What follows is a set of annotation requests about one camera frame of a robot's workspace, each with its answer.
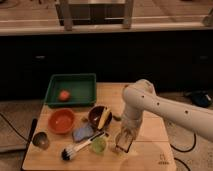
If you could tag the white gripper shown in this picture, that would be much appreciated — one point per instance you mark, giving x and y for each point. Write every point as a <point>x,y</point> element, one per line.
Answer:
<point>131,121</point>

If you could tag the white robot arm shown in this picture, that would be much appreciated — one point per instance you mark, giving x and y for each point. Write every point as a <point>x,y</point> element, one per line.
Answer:
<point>141,96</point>

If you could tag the white paper cup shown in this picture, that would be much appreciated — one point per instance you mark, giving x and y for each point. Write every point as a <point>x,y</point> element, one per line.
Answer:
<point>114,147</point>

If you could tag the green cucumber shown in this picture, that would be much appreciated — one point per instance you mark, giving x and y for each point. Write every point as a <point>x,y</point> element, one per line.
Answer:
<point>116,118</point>

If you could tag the yellow banana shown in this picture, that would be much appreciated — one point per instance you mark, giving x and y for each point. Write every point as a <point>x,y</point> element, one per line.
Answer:
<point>104,117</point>

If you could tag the dark brown bowl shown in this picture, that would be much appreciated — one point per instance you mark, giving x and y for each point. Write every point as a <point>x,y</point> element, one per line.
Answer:
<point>94,117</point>

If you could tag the blue sponge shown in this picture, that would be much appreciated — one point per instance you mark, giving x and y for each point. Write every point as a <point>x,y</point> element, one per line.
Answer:
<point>82,133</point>

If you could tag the black bristle brush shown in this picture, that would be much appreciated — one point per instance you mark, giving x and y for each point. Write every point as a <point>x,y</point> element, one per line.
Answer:
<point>70,151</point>

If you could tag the green plastic tray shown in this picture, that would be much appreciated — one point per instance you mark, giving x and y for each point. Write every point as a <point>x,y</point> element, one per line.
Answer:
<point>82,89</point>

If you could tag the orange bowl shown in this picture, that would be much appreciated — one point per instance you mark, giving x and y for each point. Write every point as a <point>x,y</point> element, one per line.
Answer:
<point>61,121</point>

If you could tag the red tomato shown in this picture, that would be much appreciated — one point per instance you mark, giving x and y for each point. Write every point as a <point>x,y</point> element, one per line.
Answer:
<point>64,95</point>

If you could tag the wooden stool frame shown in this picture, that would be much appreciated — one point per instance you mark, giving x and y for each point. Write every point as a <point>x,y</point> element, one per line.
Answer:
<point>94,12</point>

